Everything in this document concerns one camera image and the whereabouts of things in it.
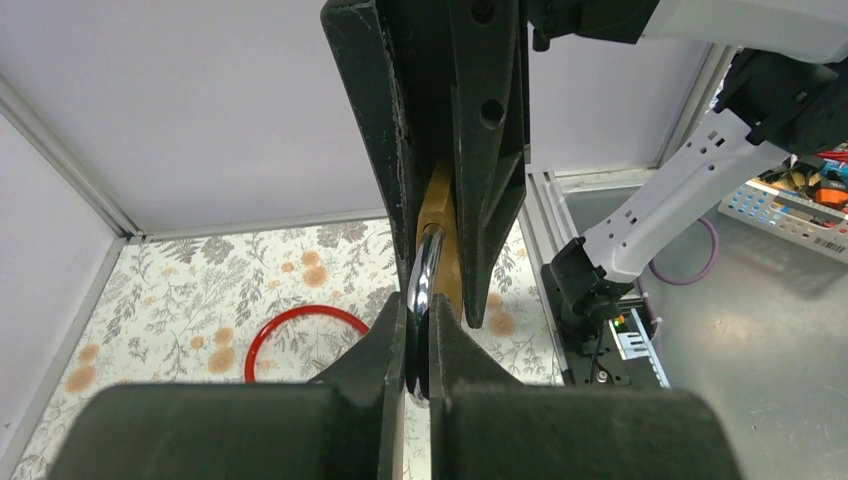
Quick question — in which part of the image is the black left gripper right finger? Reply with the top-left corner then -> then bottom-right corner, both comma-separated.
429,294 -> 743,479

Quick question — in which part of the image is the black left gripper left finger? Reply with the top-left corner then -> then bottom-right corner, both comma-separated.
48,292 -> 406,479

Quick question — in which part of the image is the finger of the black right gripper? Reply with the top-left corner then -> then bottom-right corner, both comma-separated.
320,1 -> 422,294
448,1 -> 529,329

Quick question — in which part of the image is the red cable lock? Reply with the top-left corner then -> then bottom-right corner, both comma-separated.
243,304 -> 370,383

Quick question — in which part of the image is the brass padlock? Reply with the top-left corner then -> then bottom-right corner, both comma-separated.
406,160 -> 463,407

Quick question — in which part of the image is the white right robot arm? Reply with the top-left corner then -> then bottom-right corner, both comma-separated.
320,1 -> 847,328

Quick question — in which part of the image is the white perforated storage basket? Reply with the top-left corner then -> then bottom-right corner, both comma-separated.
718,149 -> 847,264

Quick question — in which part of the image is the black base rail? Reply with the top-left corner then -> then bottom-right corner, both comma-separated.
557,297 -> 670,388

